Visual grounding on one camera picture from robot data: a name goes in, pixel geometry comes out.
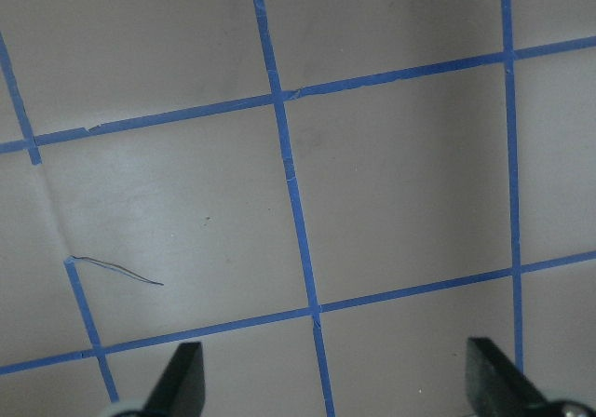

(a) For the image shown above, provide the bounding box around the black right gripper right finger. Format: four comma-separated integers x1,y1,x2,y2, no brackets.
465,336,596,417

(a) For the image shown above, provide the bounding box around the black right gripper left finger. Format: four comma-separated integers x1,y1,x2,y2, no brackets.
109,341,207,417

